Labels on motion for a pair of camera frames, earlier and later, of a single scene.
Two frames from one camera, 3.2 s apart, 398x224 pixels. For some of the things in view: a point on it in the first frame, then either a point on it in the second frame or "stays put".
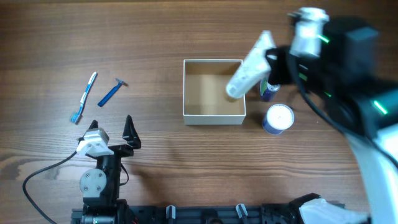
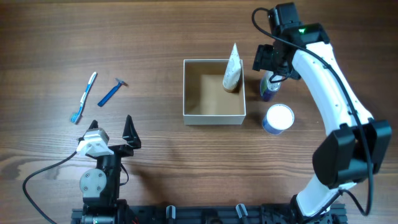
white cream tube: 254,68 → 232,76
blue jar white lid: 279,117 stays put
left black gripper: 132,140 stays put
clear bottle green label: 267,91 stays put
